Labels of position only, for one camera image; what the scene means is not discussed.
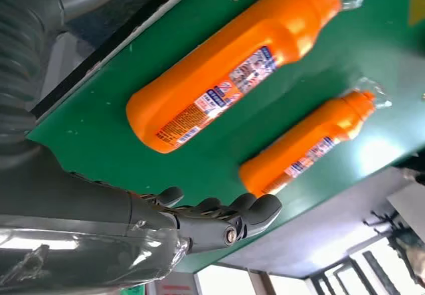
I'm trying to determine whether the red and white sign stand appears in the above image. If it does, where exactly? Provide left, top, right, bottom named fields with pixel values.
left=146, top=272, right=203, bottom=295

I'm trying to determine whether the green table mat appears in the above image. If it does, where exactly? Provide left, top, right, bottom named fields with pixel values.
left=28, top=0, right=425, bottom=274

